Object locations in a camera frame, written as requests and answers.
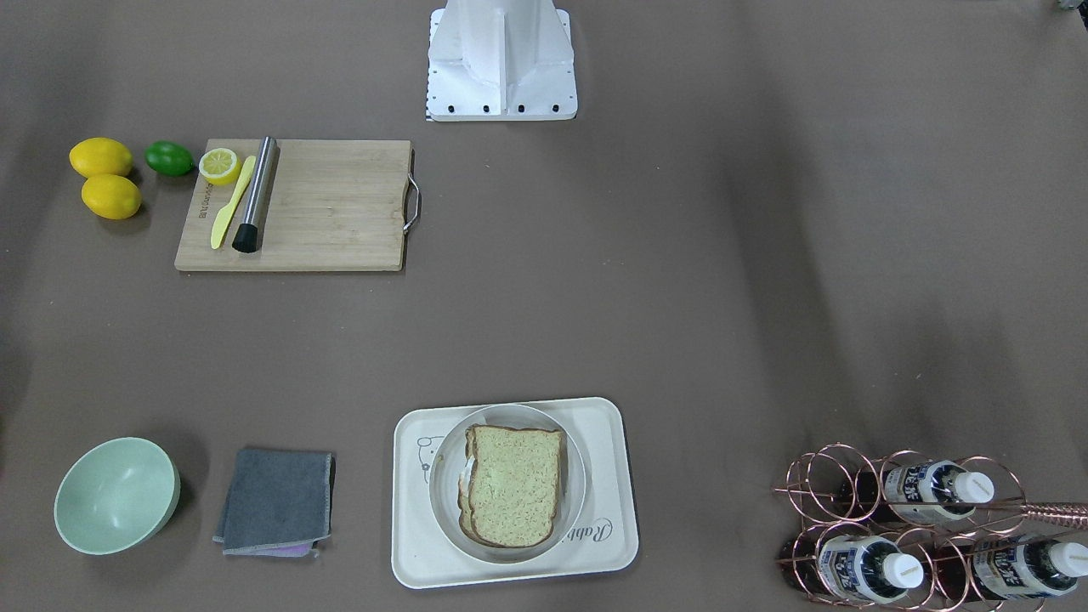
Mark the white round plate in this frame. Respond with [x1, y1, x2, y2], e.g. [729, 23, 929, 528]
[430, 404, 588, 564]

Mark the bread slice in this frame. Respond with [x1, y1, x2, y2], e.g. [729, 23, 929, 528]
[465, 423, 566, 549]
[457, 476, 506, 547]

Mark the cream rabbit tray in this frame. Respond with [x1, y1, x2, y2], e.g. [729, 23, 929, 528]
[391, 397, 640, 589]

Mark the bread slice on plate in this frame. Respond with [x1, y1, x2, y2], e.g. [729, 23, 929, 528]
[457, 476, 506, 547]

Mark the wooden cutting board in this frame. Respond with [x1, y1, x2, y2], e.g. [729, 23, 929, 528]
[174, 139, 419, 272]

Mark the steel muddler black tip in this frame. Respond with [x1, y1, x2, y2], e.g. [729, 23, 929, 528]
[232, 136, 280, 254]

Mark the grey folded cloth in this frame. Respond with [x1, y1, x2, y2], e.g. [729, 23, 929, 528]
[212, 448, 337, 558]

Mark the yellow plastic knife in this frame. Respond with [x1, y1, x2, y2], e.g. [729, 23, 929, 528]
[209, 156, 257, 249]

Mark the half cut lemon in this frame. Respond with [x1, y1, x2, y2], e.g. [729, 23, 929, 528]
[197, 147, 242, 186]

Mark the green lime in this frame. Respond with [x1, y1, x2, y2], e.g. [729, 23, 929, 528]
[144, 140, 196, 178]

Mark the tea bottle lower middle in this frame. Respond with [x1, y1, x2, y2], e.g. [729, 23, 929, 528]
[776, 535, 925, 604]

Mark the tea bottle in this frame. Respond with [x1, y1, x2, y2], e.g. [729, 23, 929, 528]
[776, 535, 925, 604]
[934, 534, 1087, 602]
[833, 460, 996, 526]

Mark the tea bottle upper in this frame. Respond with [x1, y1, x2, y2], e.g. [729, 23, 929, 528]
[833, 460, 996, 526]

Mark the yellow lemon lower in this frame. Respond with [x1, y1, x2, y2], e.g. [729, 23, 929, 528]
[81, 174, 143, 220]

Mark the yellow lemon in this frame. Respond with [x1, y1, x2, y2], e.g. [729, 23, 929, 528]
[81, 174, 143, 220]
[67, 137, 133, 179]

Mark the mint green bowl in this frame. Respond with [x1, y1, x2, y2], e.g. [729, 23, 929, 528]
[54, 437, 180, 555]

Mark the yellow lemon upper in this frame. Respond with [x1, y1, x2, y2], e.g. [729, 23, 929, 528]
[67, 137, 133, 179]

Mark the tea bottle lower outer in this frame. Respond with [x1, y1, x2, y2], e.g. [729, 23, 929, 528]
[934, 534, 1087, 602]

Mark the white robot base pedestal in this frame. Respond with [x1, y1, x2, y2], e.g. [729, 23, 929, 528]
[425, 1, 578, 122]

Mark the copper wire bottle rack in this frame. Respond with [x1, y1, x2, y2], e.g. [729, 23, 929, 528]
[774, 443, 1085, 611]

